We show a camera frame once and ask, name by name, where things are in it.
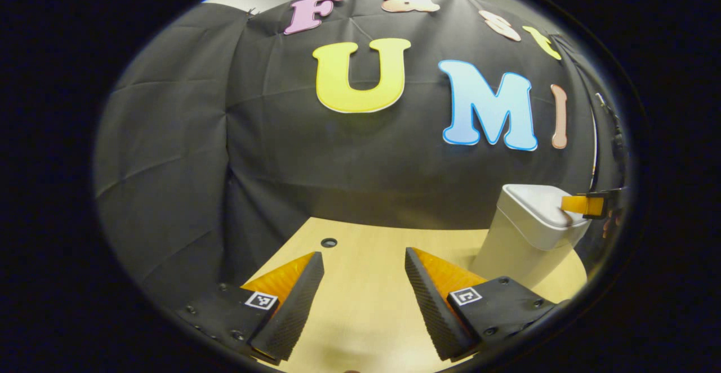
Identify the white desktop garbage bin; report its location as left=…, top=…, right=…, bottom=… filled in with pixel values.
left=472, top=184, right=592, bottom=290

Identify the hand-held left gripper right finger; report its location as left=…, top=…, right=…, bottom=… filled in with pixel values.
left=404, top=247, right=567, bottom=362

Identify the wooden desktop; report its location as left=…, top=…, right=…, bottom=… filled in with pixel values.
left=256, top=217, right=588, bottom=373

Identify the black backdrop cloth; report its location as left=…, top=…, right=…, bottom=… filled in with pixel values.
left=93, top=0, right=629, bottom=312

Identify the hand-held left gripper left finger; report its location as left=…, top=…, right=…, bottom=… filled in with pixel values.
left=173, top=251, right=326, bottom=363

